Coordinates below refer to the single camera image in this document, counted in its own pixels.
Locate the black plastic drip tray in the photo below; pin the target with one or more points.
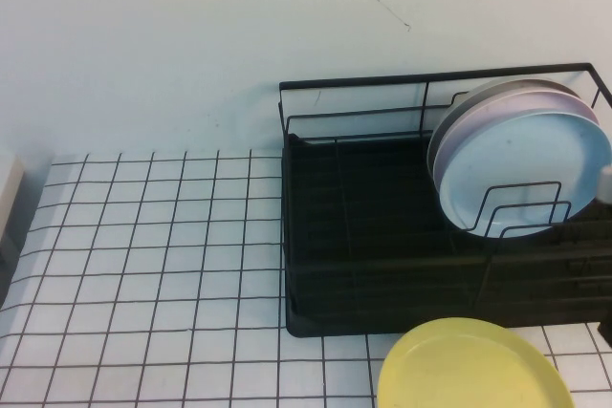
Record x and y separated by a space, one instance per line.
382 198

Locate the yellow plate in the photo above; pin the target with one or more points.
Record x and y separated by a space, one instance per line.
468 365

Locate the beige block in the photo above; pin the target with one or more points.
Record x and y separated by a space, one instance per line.
7 193

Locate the lilac plate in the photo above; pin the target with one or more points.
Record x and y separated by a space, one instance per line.
502 107

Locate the grey plate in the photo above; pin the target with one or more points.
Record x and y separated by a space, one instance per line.
483 89

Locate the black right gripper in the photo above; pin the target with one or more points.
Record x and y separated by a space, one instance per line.
607 331

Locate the light blue plate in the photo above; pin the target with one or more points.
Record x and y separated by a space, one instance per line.
516 155

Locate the white black-grid tablecloth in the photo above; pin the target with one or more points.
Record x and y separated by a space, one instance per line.
143 260

